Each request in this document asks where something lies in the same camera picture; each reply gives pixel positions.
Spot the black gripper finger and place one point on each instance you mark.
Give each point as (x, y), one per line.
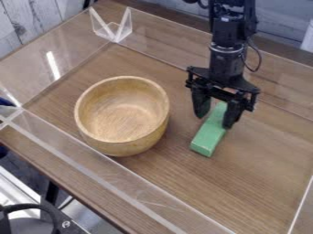
(232, 114)
(201, 102)

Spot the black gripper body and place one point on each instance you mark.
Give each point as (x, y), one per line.
(222, 78)

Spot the green rectangular block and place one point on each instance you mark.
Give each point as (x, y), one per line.
(210, 132)

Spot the brown wooden bowl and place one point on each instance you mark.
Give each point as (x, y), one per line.
(122, 115)

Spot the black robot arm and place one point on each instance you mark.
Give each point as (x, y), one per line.
(233, 25)

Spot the white object at right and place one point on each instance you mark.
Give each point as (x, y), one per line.
(308, 41)

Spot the clear acrylic tray walls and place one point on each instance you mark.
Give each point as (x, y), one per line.
(250, 189)

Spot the blue object at edge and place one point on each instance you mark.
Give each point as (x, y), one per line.
(6, 102)

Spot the black metal table leg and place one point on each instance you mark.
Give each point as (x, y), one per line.
(52, 193)

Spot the black bracket with screw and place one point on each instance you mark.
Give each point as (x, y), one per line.
(59, 223)

